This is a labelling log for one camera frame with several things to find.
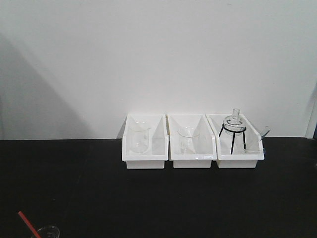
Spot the white plastic bin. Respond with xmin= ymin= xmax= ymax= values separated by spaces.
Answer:
xmin=122 ymin=114 xmax=169 ymax=169
xmin=206 ymin=114 xmax=264 ymax=169
xmin=167 ymin=114 xmax=217 ymax=169

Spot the black wire tripod stand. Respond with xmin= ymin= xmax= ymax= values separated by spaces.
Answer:
xmin=218 ymin=124 xmax=246 ymax=155

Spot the round glass flask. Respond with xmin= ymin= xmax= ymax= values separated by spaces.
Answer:
xmin=223 ymin=109 xmax=246 ymax=136

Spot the red plastic spoon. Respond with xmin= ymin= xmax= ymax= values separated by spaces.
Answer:
xmin=18 ymin=211 xmax=41 ymax=238

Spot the glass beaker in bin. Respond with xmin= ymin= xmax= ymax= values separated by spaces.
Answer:
xmin=177 ymin=127 xmax=200 ymax=155
xmin=128 ymin=121 xmax=151 ymax=154

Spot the small glass beaker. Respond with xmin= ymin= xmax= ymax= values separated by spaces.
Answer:
xmin=37 ymin=226 xmax=60 ymax=238

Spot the right white plastic bin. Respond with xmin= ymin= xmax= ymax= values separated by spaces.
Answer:
xmin=206 ymin=114 xmax=264 ymax=169

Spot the glass beaker in middle bin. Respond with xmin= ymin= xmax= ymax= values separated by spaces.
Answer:
xmin=177 ymin=127 xmax=200 ymax=155

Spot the glass beaker in left bin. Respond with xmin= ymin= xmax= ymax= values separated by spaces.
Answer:
xmin=128 ymin=121 xmax=151 ymax=154

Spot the middle white plastic bin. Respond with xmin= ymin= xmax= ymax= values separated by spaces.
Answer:
xmin=167 ymin=114 xmax=217 ymax=169

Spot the left white plastic bin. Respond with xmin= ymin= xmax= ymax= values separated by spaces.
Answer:
xmin=122 ymin=114 xmax=169 ymax=169

